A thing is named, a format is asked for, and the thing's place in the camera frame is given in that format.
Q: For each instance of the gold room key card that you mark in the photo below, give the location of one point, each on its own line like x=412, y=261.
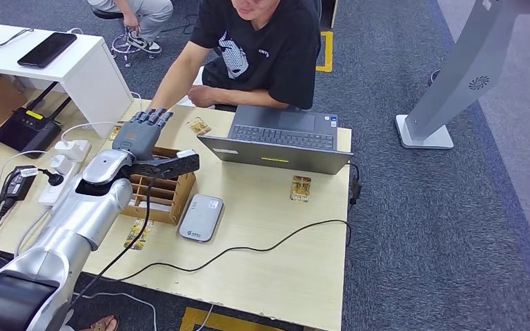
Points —
x=138, y=235
x=114, y=133
x=300, y=189

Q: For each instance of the black power adapter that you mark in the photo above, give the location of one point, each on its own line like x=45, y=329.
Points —
x=16, y=186

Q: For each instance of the black router with antennas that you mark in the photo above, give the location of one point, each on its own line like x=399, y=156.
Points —
x=25, y=132

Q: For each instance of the wooden card organizer box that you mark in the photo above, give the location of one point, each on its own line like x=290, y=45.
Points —
x=180, y=196

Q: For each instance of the grey laptop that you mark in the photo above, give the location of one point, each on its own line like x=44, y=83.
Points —
x=283, y=157

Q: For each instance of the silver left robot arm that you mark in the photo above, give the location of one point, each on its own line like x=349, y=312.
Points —
x=86, y=214

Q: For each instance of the large white USB charger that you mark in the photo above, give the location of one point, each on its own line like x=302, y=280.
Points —
x=74, y=150

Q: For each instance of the chrome stool base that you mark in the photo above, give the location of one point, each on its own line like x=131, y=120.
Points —
x=122, y=47

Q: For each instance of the yellow floor tape marking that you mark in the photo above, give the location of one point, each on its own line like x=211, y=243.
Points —
x=329, y=50
x=191, y=319

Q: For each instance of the white power strip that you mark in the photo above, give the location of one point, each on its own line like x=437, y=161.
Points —
x=50, y=194

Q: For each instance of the white desk shelf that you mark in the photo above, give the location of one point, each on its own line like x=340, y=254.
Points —
x=86, y=77

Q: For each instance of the person's left forearm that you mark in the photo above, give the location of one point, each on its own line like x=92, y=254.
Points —
x=251, y=98

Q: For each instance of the grey card reader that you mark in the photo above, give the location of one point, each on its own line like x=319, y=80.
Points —
x=201, y=219

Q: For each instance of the grey kiosk stand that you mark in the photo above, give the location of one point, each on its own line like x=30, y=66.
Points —
x=457, y=80

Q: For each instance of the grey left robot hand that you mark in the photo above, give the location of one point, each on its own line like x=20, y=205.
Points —
x=137, y=137

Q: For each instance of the black smartphone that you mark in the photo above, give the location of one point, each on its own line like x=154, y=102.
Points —
x=47, y=50

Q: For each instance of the gold printed ID card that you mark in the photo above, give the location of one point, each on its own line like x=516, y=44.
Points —
x=198, y=126

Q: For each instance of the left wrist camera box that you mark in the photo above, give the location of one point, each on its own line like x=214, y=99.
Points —
x=169, y=166

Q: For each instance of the black stool seat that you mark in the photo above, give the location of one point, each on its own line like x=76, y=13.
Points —
x=107, y=15

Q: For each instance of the small white USB charger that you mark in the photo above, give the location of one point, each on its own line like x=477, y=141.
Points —
x=61, y=164

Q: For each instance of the person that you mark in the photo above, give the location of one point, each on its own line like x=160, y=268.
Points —
x=153, y=11
x=274, y=55

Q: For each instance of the person's left hand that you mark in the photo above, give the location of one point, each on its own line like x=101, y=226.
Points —
x=203, y=97

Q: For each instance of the person's right forearm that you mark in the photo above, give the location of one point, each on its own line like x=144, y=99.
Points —
x=178, y=77

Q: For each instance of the person's foot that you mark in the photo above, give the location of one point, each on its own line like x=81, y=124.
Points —
x=105, y=324

